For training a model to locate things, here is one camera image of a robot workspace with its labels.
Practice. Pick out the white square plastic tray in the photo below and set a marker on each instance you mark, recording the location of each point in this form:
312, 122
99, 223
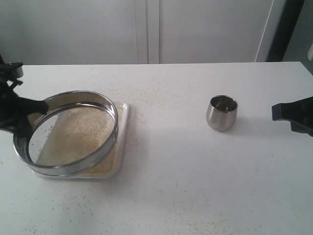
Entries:
112, 163

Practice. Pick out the round stainless steel sieve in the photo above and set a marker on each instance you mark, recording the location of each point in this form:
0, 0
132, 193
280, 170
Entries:
56, 103

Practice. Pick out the white cabinet with doors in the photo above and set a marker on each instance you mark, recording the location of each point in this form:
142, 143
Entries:
48, 32

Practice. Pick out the stainless steel cup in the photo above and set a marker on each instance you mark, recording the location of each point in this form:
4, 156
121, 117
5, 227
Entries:
221, 113

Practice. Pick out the pile of beige grains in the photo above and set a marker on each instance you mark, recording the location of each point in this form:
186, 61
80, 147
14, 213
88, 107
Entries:
74, 139

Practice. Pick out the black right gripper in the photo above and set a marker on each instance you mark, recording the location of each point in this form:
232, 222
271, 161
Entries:
299, 113

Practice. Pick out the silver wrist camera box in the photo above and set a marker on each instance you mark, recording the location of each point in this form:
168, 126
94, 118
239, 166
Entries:
310, 53

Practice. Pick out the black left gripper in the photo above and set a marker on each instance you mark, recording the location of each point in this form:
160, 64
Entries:
20, 126

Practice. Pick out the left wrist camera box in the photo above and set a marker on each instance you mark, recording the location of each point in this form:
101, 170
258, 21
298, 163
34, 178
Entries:
11, 70

